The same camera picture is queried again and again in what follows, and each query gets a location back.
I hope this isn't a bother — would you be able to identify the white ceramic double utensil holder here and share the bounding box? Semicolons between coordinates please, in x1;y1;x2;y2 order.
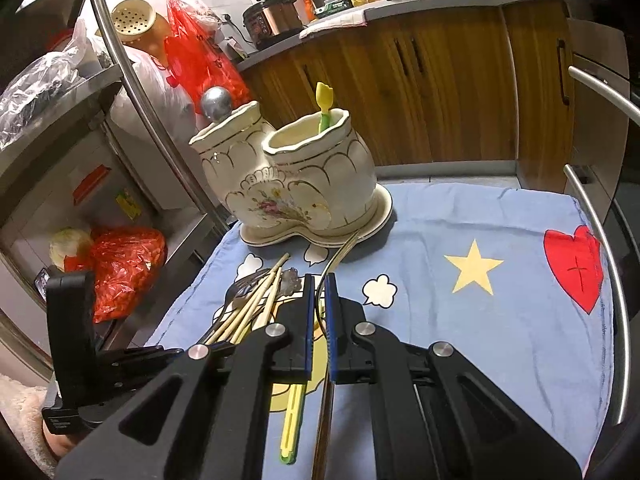
190;101;393;248

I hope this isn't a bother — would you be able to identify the white plastic bag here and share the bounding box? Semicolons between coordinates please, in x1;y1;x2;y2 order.
106;44;194;137

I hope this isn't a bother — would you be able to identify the yellow plastic colander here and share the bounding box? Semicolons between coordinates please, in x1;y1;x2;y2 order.
111;0;171;67

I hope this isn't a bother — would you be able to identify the left hand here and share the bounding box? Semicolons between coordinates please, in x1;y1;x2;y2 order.
42;426;84;462

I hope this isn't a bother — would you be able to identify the red plastic bag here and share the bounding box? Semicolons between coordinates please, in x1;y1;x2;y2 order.
62;226;167;324
164;0;252;115

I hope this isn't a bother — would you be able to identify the white dish towel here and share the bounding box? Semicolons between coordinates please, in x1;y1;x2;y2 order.
298;8;367;40

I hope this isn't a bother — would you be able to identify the flower-handled small spoon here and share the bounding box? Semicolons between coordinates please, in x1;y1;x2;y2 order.
278;268;304;297

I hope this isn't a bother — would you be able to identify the wooden kitchen cabinet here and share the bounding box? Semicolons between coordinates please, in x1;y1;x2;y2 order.
242;0;574;174

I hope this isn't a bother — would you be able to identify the yellow tulip plastic spoon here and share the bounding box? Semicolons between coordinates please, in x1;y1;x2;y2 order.
316;81;334;132

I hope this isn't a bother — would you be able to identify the wooden chopstick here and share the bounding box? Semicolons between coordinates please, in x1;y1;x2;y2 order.
252;269;282;330
202;252;290;344
207;263;282;344

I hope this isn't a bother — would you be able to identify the stainless oven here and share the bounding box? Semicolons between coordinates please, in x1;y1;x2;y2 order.
568;18;639;425

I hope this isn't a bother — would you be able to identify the metal shelf rack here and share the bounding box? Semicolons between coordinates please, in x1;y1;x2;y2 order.
0;0;237;380

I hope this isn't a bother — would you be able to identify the red plastic bag lower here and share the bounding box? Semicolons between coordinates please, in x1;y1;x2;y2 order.
62;226;167;324

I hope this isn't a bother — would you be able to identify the blue cartoon cloth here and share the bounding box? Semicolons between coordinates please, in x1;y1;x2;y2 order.
146;183;614;479

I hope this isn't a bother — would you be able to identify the silver metal fork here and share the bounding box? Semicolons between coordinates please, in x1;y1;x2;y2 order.
212;268;271;322

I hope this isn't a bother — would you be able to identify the red plastic bag upper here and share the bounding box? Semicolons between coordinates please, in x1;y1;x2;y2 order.
164;0;252;115

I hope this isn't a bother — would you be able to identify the electric pressure cooker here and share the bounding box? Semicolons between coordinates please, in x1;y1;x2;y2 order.
242;0;304;50

